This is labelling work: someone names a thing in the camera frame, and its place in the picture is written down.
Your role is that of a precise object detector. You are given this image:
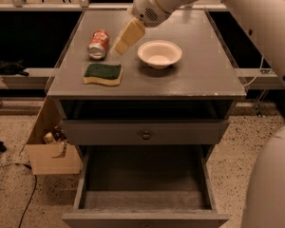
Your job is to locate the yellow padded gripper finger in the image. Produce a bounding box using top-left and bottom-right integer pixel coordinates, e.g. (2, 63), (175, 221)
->
(111, 38), (129, 55)
(120, 18), (145, 46)

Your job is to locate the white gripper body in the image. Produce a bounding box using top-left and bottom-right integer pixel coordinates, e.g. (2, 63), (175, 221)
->
(130, 0), (180, 28)

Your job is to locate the green and yellow sponge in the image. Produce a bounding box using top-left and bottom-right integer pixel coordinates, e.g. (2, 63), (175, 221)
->
(84, 64), (123, 86)

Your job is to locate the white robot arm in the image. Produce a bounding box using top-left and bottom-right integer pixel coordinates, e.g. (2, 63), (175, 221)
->
(111, 0), (285, 228)

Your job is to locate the grey drawer cabinet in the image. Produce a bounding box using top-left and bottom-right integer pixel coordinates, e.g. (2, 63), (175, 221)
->
(47, 9), (247, 148)

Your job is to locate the round metal drawer knob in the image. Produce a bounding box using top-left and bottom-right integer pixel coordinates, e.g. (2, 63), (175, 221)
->
(142, 131), (151, 140)

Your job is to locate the grey upper drawer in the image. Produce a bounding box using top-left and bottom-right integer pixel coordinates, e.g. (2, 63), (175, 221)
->
(61, 120), (229, 145)

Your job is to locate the grey open middle drawer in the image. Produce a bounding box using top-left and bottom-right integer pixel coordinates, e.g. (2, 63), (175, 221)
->
(63, 145), (229, 228)

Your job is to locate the orange soda can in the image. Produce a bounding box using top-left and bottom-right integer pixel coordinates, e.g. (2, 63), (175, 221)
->
(88, 29), (110, 60)

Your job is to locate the white paper bowl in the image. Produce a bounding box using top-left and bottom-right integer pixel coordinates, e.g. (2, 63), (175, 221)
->
(137, 40), (182, 69)

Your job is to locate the cardboard box with items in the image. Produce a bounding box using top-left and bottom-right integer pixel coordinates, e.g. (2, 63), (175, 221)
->
(26, 99), (82, 175)

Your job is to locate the black object on ledge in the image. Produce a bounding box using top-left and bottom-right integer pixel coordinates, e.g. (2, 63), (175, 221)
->
(0, 60), (29, 77)

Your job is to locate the white hanging cable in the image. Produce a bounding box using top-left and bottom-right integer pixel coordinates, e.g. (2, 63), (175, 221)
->
(242, 55), (265, 88)

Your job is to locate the metal frame rail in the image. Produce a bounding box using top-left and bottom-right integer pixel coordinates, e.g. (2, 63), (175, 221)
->
(0, 2), (227, 12)

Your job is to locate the black floor cable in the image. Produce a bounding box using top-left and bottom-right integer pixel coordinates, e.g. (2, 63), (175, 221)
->
(0, 162), (38, 228)

